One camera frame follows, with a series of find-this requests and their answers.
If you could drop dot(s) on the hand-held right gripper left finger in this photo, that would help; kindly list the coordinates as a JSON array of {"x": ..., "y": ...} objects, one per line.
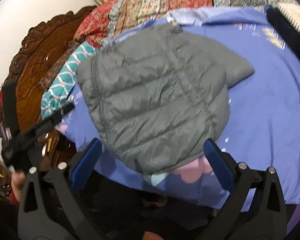
[{"x": 86, "y": 165}]

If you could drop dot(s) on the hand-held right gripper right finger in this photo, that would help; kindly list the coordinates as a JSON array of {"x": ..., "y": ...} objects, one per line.
[{"x": 220, "y": 165}]

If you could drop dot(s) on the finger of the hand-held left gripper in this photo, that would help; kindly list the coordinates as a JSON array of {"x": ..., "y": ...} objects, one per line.
[{"x": 47, "y": 123}]

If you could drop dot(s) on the grey puffer jacket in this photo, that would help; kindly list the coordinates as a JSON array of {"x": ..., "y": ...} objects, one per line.
[{"x": 152, "y": 92}]

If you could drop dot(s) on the person's left hand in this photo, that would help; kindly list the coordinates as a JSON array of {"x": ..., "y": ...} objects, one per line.
[{"x": 18, "y": 183}]

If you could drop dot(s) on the carved wooden headboard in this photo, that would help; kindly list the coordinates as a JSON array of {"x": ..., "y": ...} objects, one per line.
[{"x": 35, "y": 80}]

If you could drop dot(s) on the teal wave-patterned pillow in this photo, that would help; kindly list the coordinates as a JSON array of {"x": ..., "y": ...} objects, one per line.
[{"x": 62, "y": 80}]

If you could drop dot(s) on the dark floral cloth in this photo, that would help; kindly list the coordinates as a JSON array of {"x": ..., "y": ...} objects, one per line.
[{"x": 55, "y": 68}]

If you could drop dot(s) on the blue printed bed sheet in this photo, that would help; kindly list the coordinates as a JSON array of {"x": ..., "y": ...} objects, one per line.
[{"x": 265, "y": 105}]

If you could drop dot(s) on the navy and cream knit garment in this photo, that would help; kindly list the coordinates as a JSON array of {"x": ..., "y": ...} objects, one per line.
[{"x": 282, "y": 27}]

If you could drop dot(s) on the red floral patchwork quilt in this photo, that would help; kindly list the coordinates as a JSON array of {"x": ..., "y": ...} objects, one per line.
[{"x": 152, "y": 0}]

